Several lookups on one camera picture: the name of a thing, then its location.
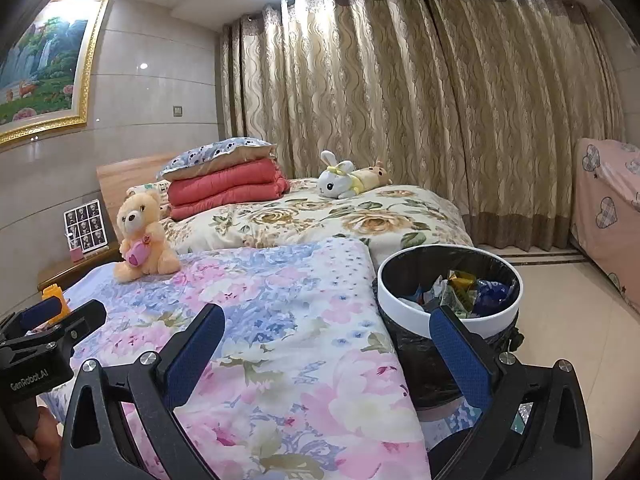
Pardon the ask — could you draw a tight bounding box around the white rabbit plush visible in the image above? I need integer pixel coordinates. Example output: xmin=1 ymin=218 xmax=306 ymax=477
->
xmin=318 ymin=150 xmax=361 ymax=198

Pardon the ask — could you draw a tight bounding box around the cream teddy bear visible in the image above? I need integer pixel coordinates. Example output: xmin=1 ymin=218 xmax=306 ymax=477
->
xmin=114 ymin=190 xmax=182 ymax=285

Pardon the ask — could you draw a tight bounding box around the panda print pillow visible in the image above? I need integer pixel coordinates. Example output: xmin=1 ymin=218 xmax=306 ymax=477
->
xmin=156 ymin=138 xmax=278 ymax=181

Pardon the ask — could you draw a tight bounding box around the beige floral quilt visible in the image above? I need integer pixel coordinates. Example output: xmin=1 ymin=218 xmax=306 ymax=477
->
xmin=160 ymin=177 xmax=476 ymax=268

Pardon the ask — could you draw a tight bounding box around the orange foam net sleeve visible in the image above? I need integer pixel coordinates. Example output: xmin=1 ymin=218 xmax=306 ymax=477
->
xmin=42 ymin=285 xmax=70 ymax=318

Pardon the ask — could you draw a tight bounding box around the person's left hand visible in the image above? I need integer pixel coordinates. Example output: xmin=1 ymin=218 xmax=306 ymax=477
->
xmin=22 ymin=404 xmax=63 ymax=466

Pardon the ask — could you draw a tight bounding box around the pink heart print cloth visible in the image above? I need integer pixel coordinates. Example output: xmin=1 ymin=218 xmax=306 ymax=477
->
xmin=570 ymin=137 xmax=640 ymax=316

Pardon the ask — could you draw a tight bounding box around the small brown bear plush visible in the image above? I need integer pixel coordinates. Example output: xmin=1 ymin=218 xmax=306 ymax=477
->
xmin=350 ymin=161 xmax=393 ymax=193

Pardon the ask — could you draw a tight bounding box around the wooden nightstand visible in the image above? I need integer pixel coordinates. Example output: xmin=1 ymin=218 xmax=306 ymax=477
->
xmin=37 ymin=242 xmax=123 ymax=291

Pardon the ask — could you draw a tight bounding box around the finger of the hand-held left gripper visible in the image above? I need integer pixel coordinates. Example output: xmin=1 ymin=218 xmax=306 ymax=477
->
xmin=50 ymin=300 xmax=107 ymax=356
xmin=20 ymin=296 xmax=63 ymax=333

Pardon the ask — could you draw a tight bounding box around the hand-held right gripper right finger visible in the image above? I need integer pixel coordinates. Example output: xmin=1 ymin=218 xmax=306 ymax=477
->
xmin=429 ymin=305 xmax=587 ymax=480

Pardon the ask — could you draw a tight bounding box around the blue pink floral blanket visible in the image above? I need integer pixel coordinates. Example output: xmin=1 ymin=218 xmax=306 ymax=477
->
xmin=37 ymin=237 xmax=433 ymax=480

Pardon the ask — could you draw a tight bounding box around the folded red quilt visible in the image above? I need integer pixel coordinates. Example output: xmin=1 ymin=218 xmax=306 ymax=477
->
xmin=167 ymin=158 xmax=292 ymax=221

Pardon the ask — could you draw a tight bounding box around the yellow green candy wrapper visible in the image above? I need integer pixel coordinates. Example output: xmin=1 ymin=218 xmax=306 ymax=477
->
xmin=446 ymin=270 xmax=477 ymax=291

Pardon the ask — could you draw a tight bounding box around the cartoon print pillow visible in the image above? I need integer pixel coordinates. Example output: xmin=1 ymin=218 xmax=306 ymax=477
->
xmin=126 ymin=182 xmax=173 ymax=211

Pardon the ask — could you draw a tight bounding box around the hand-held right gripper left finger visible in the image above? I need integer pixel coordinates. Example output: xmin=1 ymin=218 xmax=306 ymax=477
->
xmin=60 ymin=304 xmax=227 ymax=480

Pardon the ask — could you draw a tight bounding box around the beige patterned curtain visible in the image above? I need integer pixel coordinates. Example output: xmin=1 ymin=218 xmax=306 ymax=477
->
xmin=217 ymin=0 xmax=626 ymax=253

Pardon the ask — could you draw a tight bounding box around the photo collage frame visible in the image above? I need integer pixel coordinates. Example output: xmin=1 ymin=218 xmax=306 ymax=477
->
xmin=64 ymin=200 xmax=110 ymax=253

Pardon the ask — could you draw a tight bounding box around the white bin with black bag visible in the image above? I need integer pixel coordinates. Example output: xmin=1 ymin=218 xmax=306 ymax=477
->
xmin=372 ymin=245 xmax=523 ymax=411

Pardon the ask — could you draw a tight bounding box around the gold framed landscape painting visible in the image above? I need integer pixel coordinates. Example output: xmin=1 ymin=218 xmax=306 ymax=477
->
xmin=0 ymin=0 xmax=111 ymax=148

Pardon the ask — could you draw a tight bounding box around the wooden headboard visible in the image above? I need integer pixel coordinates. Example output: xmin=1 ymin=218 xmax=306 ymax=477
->
xmin=96 ymin=152 xmax=181 ymax=241

